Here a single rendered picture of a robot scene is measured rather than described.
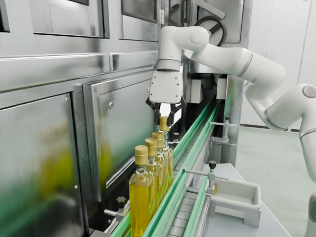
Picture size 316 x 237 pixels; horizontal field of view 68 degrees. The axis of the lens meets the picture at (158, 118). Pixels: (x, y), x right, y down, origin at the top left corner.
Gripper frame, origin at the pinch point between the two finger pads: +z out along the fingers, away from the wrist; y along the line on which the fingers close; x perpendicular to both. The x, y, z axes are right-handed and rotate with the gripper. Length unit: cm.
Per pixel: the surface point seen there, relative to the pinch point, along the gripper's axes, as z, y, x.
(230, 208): 33.1, 22.6, 23.0
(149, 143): 6.2, 0.1, -12.3
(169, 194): 23.5, 3.9, -0.9
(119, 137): 6.8, -12.9, -5.1
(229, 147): 21, 19, 104
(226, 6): -70, 10, 82
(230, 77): -27, 15, 91
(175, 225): 32.2, 6.9, -1.6
